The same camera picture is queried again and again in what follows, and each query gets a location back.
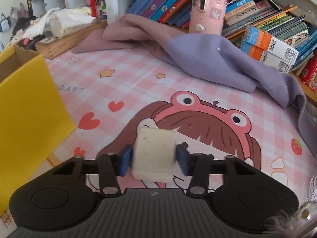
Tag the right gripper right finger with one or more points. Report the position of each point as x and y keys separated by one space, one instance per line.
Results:
x=197 y=166

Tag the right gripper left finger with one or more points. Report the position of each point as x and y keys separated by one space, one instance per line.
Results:
x=110 y=166

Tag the cream foam cube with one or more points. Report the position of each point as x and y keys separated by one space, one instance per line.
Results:
x=154 y=155

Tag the pink cartoon desk mat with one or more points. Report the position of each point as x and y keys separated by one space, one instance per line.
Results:
x=107 y=92

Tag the yellow cardboard box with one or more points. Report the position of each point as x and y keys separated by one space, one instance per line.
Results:
x=34 y=119

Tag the pink purple cloth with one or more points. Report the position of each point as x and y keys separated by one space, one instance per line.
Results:
x=209 y=57

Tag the lower orange blue box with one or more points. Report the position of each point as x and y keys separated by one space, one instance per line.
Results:
x=265 y=57

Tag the orange blue box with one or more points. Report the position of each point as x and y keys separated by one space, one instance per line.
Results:
x=265 y=57
x=269 y=43

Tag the wooden chess box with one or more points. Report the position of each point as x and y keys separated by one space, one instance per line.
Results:
x=52 y=47

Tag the upper orange blue box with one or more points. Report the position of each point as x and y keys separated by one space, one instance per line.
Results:
x=269 y=43

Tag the cream tissue pouch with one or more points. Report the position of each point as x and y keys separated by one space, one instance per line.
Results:
x=68 y=21

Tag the pile of clothes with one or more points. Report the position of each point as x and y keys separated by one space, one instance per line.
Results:
x=34 y=31

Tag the pink cylindrical device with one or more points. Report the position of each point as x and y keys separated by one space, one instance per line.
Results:
x=207 y=16

